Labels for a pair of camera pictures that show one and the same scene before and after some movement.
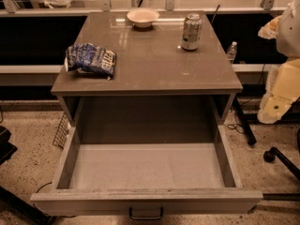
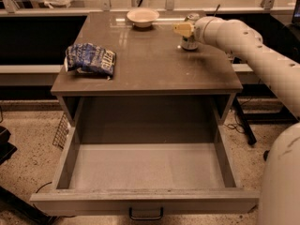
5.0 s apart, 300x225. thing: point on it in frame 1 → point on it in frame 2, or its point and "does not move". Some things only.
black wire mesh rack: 62,132 does not move
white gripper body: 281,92 → 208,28
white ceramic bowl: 142,18 does not move
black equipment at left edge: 7,148 does not move
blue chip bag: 90,59 does not move
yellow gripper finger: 270,30 → 184,28
